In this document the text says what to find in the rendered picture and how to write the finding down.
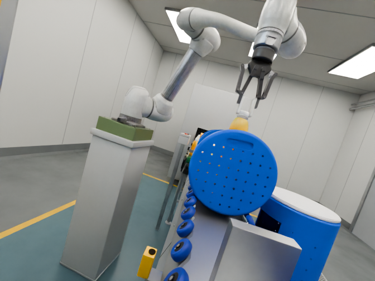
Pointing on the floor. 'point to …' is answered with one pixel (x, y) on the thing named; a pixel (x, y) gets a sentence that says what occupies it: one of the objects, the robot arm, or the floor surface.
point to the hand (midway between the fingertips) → (246, 106)
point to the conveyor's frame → (178, 188)
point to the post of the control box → (169, 187)
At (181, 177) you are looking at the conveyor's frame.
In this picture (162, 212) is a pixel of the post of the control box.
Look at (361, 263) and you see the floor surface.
